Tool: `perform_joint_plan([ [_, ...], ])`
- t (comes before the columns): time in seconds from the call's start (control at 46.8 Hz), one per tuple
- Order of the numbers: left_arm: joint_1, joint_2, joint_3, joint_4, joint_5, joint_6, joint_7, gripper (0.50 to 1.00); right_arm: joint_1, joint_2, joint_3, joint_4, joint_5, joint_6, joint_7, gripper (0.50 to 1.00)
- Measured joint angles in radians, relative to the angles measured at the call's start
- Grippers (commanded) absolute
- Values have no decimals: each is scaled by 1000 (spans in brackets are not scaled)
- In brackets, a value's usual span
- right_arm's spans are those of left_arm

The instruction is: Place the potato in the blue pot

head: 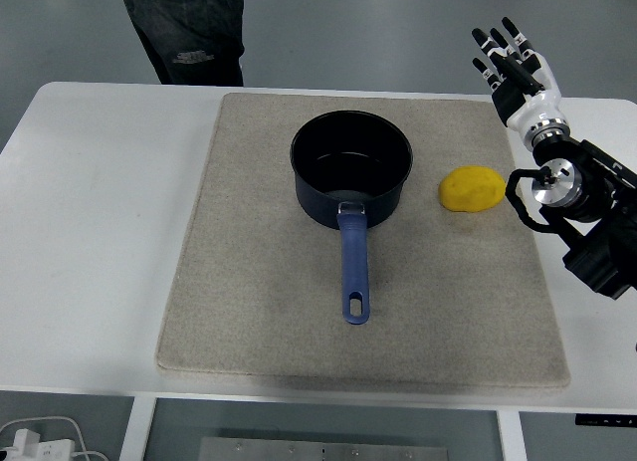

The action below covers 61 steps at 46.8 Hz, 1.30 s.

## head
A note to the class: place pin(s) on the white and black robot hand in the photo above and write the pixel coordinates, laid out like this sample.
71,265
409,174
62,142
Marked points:
540,100

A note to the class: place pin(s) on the yellow potato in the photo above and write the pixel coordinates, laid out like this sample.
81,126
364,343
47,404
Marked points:
472,189

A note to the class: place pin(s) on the black table control panel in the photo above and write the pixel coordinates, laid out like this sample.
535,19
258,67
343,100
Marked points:
604,419

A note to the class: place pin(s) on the white table leg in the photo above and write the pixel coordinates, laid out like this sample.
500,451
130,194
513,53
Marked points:
511,438
137,431

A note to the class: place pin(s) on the beige fabric mat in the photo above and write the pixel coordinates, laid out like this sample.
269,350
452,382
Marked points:
259,292

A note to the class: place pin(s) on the person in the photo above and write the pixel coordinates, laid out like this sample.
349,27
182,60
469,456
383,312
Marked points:
189,33

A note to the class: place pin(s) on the grey metal plate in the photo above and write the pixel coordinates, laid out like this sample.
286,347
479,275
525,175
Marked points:
323,451

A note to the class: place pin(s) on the white power strip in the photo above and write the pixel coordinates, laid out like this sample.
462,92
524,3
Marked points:
30,446

